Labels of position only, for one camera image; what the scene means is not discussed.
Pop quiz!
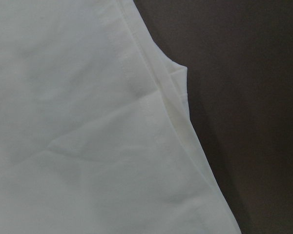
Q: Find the white long-sleeve cat shirt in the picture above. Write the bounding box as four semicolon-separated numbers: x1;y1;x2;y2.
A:
0;0;240;234

